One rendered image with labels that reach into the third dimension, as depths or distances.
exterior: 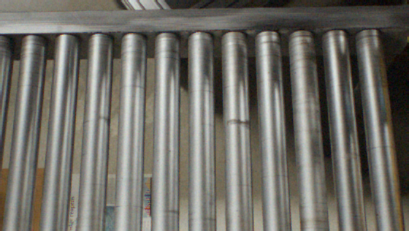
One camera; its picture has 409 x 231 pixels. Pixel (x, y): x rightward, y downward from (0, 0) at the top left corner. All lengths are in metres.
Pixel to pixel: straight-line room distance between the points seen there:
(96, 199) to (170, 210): 0.13
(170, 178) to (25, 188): 0.26
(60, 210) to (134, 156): 0.16
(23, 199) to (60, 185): 0.07
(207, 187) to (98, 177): 0.19
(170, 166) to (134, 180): 0.07
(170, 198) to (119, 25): 0.35
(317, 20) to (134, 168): 0.45
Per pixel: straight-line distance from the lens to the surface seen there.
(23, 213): 1.10
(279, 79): 1.12
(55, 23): 1.20
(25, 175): 1.11
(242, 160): 1.06
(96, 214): 1.06
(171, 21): 1.17
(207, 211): 1.04
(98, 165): 1.08
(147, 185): 1.87
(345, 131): 1.10
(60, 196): 1.08
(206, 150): 1.07
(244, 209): 1.04
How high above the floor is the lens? 1.82
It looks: 70 degrees down
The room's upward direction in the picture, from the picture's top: 3 degrees counter-clockwise
